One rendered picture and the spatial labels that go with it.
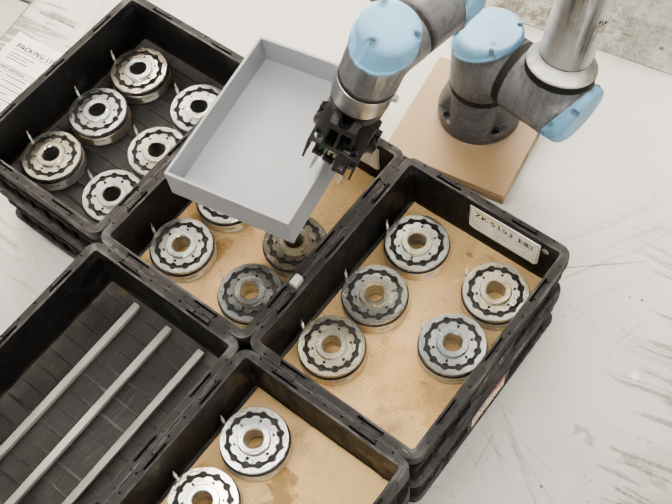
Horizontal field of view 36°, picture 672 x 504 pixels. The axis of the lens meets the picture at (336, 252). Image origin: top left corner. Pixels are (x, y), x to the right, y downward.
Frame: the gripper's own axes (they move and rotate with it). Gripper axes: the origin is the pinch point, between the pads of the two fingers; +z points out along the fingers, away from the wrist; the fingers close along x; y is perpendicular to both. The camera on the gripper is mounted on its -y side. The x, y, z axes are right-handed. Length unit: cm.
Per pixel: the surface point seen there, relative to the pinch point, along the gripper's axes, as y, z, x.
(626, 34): -130, 98, 51
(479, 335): 8.5, 13.0, 30.9
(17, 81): -14, 59, -64
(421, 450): 30.3, 6.5, 28.6
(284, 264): 9.0, 22.3, 0.2
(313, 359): 21.6, 19.4, 10.7
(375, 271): 4.6, 18.6, 13.2
